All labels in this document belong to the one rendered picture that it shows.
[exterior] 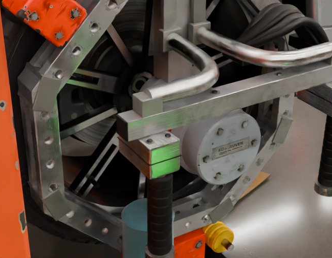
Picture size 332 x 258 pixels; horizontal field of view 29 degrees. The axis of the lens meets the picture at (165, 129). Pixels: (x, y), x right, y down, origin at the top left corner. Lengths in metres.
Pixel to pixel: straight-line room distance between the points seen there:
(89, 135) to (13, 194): 0.80
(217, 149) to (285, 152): 1.73
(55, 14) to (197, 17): 0.25
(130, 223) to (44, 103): 0.24
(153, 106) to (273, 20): 0.31
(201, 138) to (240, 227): 1.30
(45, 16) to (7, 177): 0.47
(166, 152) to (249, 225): 1.46
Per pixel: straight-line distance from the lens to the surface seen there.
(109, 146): 1.22
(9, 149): 0.50
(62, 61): 0.98
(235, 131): 1.02
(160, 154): 0.85
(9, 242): 0.54
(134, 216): 1.07
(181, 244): 1.29
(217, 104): 0.91
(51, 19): 0.95
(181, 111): 0.88
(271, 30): 1.06
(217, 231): 1.37
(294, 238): 2.26
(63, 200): 1.09
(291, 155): 2.72
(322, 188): 1.13
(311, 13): 1.41
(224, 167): 1.05
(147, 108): 0.85
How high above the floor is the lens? 1.37
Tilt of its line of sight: 29 degrees down
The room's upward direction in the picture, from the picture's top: straight up
